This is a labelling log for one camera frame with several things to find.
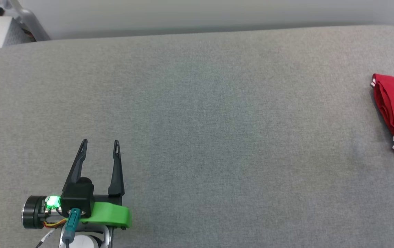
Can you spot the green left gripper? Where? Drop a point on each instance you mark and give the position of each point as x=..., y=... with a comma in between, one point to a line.
x=110, y=215

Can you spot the grey fabric sofa cushion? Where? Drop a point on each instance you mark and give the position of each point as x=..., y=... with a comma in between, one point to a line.
x=217, y=120

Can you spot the grey metal leg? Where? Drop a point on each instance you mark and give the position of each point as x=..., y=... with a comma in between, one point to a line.
x=30, y=20

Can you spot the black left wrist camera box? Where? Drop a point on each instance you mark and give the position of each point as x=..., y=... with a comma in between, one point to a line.
x=78, y=194

